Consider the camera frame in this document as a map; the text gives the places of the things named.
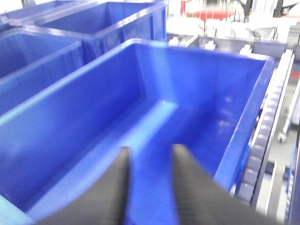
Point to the blue bottle-shaped plastic part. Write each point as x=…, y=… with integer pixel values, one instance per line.
x=151, y=198

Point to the rear left blue bin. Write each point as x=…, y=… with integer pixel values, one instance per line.
x=108, y=24

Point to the left blue plastic bin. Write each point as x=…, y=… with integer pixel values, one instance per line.
x=32, y=61

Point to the large blue plastic bin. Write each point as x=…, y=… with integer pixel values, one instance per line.
x=54, y=146

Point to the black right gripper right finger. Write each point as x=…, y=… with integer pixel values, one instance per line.
x=200, y=201

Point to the right white roller track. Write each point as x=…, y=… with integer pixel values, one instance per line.
x=252, y=175

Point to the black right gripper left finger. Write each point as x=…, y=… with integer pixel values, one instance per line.
x=102, y=204

